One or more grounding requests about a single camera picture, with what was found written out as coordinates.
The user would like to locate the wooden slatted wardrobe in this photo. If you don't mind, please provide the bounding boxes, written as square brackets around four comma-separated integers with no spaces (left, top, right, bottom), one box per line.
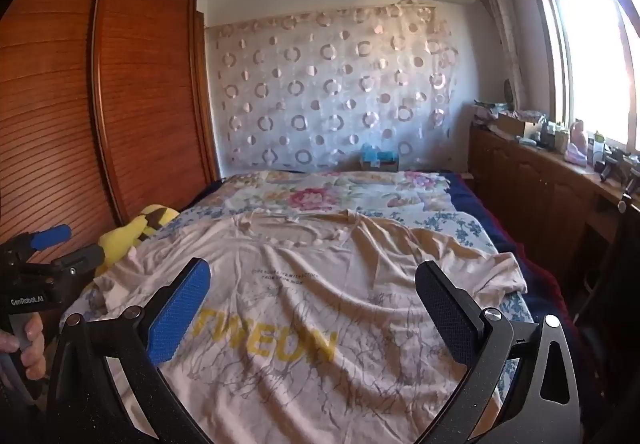
[0,0,221,285]

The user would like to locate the dark blue blanket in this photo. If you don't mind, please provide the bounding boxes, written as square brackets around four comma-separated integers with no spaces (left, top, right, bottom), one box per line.
[445,171,556,325]

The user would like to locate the green-capped bottle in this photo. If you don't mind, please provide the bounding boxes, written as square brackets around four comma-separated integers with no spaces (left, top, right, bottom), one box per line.
[590,129,607,171]

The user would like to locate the long wooden cabinet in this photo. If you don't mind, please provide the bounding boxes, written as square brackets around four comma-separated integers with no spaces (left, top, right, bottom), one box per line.
[467,119,640,325]

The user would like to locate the pink figurine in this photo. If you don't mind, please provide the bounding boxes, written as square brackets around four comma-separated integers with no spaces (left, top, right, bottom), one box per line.
[565,120,589,168]

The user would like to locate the black chair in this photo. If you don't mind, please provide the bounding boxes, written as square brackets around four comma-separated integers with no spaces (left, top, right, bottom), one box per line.
[570,191,640,444]

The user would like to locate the person's left hand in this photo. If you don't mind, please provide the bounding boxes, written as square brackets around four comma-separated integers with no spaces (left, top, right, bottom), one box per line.
[0,313,47,381]

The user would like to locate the sheer circle-pattern curtain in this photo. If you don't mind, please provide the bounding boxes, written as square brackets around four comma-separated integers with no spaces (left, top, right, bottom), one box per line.
[205,0,461,175]

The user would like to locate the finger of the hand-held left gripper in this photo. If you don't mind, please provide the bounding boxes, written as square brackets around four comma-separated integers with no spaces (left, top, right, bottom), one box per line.
[20,244,107,277]
[0,224,72,259]

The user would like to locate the yellow plush toy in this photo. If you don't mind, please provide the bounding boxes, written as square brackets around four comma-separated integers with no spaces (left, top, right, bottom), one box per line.
[95,205,181,277]

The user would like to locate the black handheld tool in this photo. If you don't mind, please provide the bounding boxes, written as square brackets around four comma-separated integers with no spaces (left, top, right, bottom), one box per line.
[617,158,640,196]
[597,151,622,183]

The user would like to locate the blue floral cloth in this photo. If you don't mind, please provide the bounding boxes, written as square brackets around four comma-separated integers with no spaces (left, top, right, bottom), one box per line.
[60,204,538,375]

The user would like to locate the pile of papers and cloths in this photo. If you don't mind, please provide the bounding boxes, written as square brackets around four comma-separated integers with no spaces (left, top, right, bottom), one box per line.
[471,99,502,126]

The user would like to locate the pink floral bedsheet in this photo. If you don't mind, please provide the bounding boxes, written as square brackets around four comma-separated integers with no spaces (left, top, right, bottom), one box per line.
[192,169,451,226]

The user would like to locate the wooden-framed window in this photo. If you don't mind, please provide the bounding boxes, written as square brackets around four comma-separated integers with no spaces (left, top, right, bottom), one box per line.
[520,0,640,152]

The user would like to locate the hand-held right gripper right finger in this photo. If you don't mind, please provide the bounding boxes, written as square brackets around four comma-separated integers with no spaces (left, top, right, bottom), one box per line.
[414,260,583,444]

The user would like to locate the small box with blue packets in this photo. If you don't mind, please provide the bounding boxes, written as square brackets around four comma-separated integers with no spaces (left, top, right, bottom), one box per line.
[359,144,401,172]

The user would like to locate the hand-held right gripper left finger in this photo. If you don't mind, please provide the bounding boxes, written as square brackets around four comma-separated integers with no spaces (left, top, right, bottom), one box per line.
[45,256,221,444]

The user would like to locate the open cardboard box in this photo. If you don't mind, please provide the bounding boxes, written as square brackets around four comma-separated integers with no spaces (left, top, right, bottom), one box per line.
[497,113,542,139]

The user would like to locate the beige printed t-shirt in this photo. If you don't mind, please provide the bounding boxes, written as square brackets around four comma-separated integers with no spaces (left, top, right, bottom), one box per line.
[92,209,528,444]

